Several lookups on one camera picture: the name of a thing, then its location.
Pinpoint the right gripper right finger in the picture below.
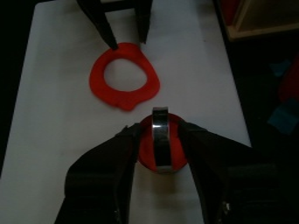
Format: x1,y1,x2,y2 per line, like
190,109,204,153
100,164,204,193
177,120,286,224

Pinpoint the round metal dough cutter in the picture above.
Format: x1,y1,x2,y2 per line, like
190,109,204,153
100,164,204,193
136,106,189,176

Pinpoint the orange dough disc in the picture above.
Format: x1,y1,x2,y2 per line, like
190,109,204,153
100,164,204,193
136,113,189,174

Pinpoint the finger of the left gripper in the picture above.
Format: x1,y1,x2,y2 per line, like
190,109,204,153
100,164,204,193
74,0,120,51
133,0,154,45

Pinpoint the red front wooden drawer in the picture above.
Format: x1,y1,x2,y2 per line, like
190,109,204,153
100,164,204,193
218,0,242,19

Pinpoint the wooden drawer cabinet box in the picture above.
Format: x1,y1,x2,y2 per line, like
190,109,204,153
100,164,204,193
225,0,299,42

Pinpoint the blue tape piece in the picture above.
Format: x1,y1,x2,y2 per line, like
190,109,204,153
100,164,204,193
266,99,299,136

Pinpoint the red plastic cup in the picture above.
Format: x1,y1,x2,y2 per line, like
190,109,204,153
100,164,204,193
277,55,299,103

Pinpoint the white cutting board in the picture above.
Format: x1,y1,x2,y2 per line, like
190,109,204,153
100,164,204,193
0,0,252,224

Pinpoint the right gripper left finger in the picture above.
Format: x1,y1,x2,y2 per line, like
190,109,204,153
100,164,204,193
53,123,142,224

